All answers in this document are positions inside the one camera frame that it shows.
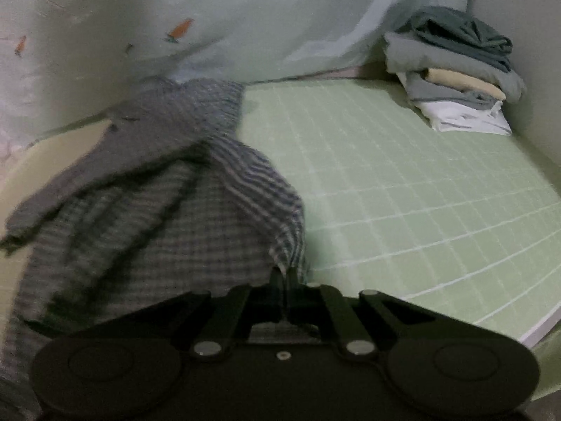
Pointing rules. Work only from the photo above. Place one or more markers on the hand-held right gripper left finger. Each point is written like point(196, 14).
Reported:
point(276, 302)

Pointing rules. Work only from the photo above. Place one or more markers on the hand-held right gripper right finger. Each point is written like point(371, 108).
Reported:
point(299, 305)

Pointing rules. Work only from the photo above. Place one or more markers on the beige folded garment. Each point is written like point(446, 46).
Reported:
point(464, 81)

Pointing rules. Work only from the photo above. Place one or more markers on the light grey folded garment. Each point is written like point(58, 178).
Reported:
point(431, 94)

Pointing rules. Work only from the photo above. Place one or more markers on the blue checked shirt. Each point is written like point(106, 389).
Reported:
point(166, 210)

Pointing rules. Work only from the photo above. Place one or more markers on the dark teal folded garment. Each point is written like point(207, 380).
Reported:
point(464, 35)

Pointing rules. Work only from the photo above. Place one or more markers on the green grid mat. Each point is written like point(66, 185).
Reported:
point(394, 193)

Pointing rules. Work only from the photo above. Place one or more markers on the carrot printed white sheet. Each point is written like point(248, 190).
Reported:
point(219, 17)

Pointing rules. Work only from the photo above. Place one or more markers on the white folded garment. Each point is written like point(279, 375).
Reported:
point(464, 118)

